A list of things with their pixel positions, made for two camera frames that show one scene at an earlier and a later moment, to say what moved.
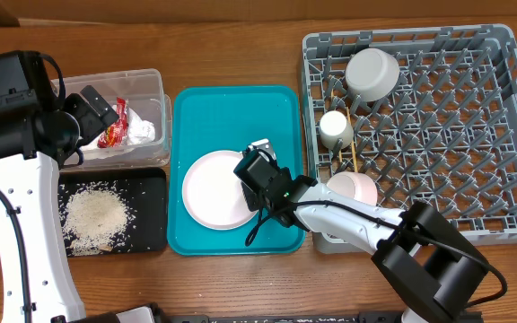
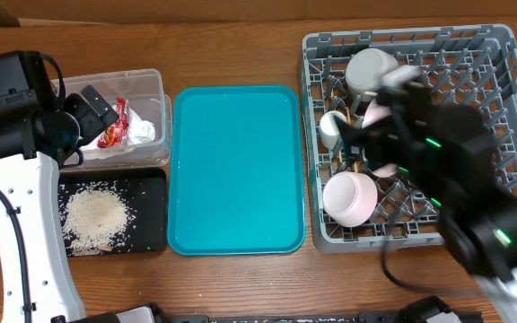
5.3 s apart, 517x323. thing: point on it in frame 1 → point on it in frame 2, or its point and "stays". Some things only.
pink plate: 212,192 → 374,112
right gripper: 258,203 → 375,139
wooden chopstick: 333,105 stays
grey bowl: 371,74 stays
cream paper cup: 335,125 stays
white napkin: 139,131 stays
